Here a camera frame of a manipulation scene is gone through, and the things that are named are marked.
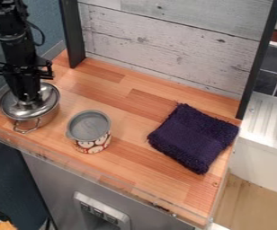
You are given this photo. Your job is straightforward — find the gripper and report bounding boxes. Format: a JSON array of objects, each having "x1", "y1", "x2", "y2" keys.
[{"x1": 0, "y1": 54, "x2": 55, "y2": 103}]

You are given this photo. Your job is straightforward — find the silver lid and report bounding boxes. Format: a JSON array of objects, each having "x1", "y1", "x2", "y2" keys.
[{"x1": 0, "y1": 82, "x2": 62, "y2": 121}]

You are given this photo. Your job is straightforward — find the silver pot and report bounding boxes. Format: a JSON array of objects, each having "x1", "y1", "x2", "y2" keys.
[{"x1": 0, "y1": 98, "x2": 62, "y2": 135}]

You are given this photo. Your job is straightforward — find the red and white can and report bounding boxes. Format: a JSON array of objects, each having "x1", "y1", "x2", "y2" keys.
[{"x1": 65, "y1": 109, "x2": 113, "y2": 155}]

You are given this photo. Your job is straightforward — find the purple cloth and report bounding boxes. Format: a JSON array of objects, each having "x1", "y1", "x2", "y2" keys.
[{"x1": 146, "y1": 102, "x2": 241, "y2": 176}]

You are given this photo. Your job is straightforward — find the white cabinet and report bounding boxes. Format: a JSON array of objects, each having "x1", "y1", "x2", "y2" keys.
[{"x1": 228, "y1": 91, "x2": 277, "y2": 198}]

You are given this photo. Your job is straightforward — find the black post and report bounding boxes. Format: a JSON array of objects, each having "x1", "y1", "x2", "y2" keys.
[
  {"x1": 58, "y1": 0, "x2": 88, "y2": 69},
  {"x1": 234, "y1": 0, "x2": 277, "y2": 120}
]

